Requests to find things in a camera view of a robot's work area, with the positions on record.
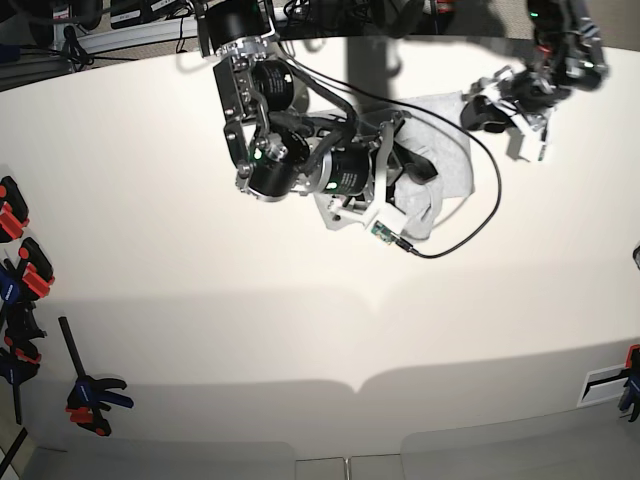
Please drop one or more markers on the blue clamp lower left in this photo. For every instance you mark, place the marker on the blue clamp lower left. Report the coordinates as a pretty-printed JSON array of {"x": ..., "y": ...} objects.
[{"x": 20, "y": 359}]

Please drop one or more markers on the blue clamp right edge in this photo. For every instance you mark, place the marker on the blue clamp right edge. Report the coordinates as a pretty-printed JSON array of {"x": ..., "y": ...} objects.
[{"x": 629, "y": 402}]

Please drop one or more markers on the blue clamp edge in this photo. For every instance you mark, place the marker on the blue clamp edge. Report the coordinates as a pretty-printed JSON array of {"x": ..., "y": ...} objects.
[
  {"x": 13, "y": 288},
  {"x": 629, "y": 402}
]

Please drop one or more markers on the red black clamp upper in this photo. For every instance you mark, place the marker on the red black clamp upper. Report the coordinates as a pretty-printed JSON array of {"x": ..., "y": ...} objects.
[{"x": 14, "y": 211}]

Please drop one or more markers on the blue clamp left edge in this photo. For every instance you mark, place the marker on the blue clamp left edge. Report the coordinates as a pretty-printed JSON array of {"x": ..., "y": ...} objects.
[{"x": 13, "y": 288}]

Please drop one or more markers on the red black clamp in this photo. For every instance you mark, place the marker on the red black clamp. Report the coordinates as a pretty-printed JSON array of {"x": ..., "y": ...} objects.
[
  {"x": 35, "y": 271},
  {"x": 14, "y": 211}
]

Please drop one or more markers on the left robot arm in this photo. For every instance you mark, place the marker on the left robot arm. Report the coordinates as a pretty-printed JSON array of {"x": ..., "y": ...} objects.
[{"x": 572, "y": 58}]

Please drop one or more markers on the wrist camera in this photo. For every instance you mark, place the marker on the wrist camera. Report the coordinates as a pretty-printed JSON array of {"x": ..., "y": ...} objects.
[
  {"x": 386, "y": 235},
  {"x": 529, "y": 146}
]

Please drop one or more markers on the red black clamp lower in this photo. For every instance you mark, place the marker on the red black clamp lower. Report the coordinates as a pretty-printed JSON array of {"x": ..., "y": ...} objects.
[{"x": 35, "y": 271}]

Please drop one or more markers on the grey T-shirt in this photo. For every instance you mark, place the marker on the grey T-shirt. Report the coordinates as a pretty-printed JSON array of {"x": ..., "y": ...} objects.
[{"x": 431, "y": 131}]

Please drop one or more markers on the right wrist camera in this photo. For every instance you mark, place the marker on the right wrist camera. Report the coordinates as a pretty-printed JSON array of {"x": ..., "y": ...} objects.
[{"x": 386, "y": 235}]

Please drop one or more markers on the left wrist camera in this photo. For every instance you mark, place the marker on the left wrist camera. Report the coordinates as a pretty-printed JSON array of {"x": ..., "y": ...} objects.
[{"x": 529, "y": 146}]

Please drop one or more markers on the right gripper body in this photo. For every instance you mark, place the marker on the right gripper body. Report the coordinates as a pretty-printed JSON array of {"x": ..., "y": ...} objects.
[{"x": 361, "y": 178}]

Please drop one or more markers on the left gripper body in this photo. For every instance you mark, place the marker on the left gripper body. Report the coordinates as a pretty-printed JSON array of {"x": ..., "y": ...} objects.
[{"x": 510, "y": 100}]

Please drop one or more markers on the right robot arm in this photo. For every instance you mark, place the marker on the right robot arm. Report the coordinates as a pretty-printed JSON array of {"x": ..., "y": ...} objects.
[{"x": 288, "y": 134}]

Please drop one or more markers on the aluminium extrusion rail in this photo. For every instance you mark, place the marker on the aluminium extrusion rail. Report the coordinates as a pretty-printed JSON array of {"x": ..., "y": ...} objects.
[{"x": 140, "y": 35}]

